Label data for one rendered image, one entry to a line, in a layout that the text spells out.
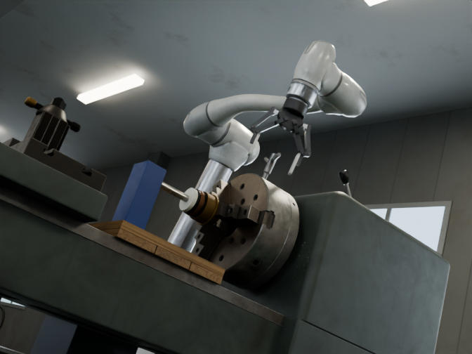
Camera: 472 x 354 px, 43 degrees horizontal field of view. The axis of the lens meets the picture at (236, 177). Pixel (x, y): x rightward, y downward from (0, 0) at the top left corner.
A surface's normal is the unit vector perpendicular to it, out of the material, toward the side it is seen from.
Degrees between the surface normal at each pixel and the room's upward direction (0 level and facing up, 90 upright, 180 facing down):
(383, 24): 180
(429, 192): 90
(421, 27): 180
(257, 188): 90
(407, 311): 90
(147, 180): 90
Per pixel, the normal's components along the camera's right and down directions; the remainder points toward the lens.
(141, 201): 0.60, -0.11
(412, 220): -0.69, -0.45
